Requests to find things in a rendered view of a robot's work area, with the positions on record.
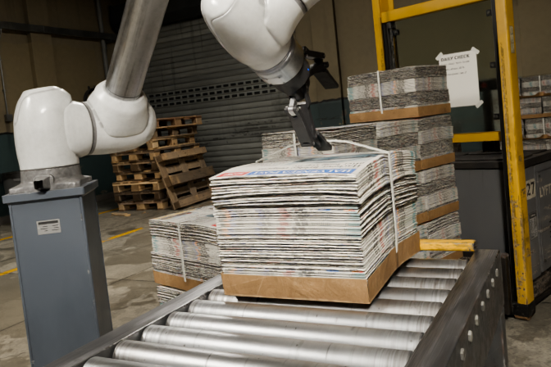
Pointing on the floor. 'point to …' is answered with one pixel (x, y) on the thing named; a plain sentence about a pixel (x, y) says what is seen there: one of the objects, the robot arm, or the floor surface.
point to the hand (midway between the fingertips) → (326, 114)
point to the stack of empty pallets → (143, 195)
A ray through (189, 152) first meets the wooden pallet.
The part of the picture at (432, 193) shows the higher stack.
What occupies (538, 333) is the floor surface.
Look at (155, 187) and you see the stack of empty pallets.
